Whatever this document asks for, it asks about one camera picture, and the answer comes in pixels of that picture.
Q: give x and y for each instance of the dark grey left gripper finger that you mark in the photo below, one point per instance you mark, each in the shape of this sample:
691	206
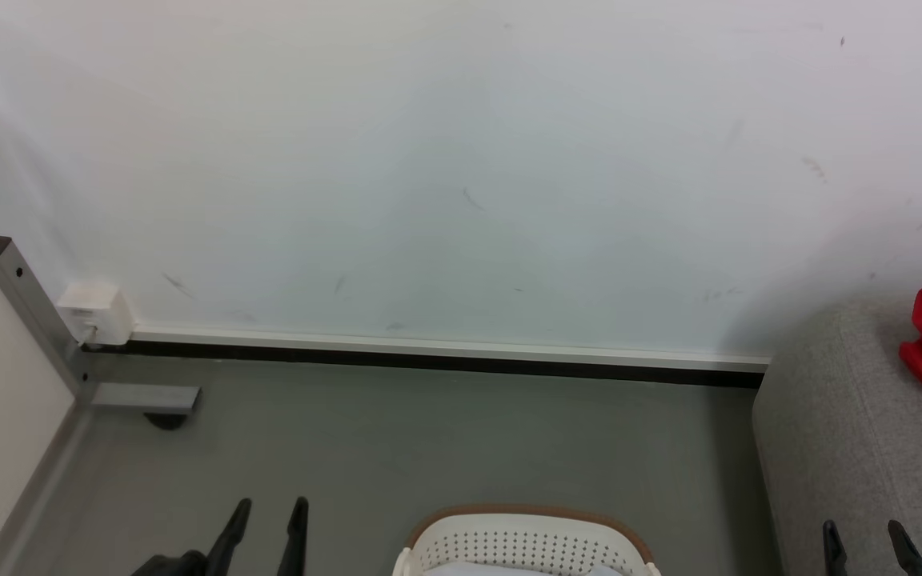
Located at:
229	540
294	540

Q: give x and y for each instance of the grey fabric sofa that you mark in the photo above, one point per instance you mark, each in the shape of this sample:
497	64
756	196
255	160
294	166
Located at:
845	448

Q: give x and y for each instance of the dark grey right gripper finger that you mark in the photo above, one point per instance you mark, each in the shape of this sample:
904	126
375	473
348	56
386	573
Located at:
909	554
833	552

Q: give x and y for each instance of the black round frame foot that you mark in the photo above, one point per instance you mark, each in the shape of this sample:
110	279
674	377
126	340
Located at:
166	421

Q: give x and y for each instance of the white wall socket box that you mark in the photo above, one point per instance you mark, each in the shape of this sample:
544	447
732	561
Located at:
97	310

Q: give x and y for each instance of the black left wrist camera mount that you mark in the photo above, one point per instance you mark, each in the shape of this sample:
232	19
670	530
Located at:
173	565

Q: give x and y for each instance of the grey metal foot bar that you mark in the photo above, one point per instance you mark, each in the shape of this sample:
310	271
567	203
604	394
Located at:
145	398

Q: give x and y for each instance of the white laundry basket brown rim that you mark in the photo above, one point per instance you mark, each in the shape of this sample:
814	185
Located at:
525	540

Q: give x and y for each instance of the white cloth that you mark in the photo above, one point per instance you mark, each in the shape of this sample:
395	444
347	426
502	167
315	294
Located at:
509	570

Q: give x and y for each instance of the grey metal frame post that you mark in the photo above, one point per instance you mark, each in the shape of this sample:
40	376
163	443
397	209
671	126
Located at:
29	300

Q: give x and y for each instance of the white and black baseboard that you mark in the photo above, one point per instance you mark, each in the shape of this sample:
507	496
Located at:
445	356

